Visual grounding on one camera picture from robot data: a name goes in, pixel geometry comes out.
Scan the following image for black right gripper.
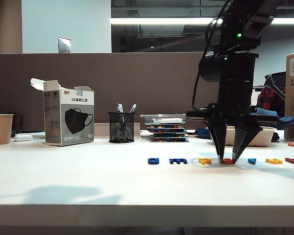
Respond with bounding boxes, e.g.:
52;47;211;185
186;102;279;164

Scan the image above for letter magnet blister pack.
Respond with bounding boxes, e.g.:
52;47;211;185
149;137;190;143
149;133;188;139
146;125;187;134

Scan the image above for brown paper cup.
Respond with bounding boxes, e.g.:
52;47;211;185
0;114;15;145

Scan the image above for beige oval pulp tray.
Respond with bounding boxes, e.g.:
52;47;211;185
208;126;277;148

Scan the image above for red plaid garment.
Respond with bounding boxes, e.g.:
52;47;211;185
256;87;286;117

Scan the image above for clear plastic tray pack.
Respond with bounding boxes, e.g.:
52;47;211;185
140;114;190;126

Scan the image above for black mesh pen holder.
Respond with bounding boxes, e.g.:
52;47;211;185
108;112;135;144

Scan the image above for beige low box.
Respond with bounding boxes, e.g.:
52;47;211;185
94;123;141;140

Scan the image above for brown desk partition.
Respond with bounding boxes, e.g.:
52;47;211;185
0;51;243;138

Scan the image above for long ceiling light strip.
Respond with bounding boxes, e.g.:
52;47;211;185
110;17;294;25

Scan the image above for grey face mask box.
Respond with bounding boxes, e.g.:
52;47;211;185
30;78;95;147

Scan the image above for white earbud case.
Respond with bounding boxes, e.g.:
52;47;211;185
14;134;34;142

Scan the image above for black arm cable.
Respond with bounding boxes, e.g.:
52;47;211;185
192;13;225;113

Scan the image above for dark jacket with strap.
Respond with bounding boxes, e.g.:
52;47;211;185
264;71;287;101

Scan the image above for metal wall switch plate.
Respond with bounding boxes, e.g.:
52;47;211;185
58;37;72;54

